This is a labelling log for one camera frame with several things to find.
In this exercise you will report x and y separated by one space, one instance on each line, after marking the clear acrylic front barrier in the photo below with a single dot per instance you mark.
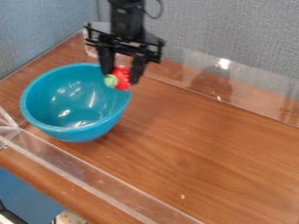
105 187

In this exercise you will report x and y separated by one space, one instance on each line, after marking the clear acrylic barrier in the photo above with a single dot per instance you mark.
256 90
105 187

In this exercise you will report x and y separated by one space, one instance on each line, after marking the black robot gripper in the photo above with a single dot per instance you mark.
130 39

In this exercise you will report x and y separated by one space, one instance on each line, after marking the dark object bottom left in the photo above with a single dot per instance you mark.
8 217

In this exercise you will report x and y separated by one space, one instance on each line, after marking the pale object under table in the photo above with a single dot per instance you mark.
68 217

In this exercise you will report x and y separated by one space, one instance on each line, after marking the clear acrylic back barrier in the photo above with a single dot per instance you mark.
256 90

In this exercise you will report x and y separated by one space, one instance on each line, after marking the clear acrylic corner bracket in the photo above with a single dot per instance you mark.
94 39

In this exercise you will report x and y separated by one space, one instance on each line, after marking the red toy strawberry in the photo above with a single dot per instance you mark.
117 79

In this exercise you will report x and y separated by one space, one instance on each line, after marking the blue plastic bowl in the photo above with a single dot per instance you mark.
68 103

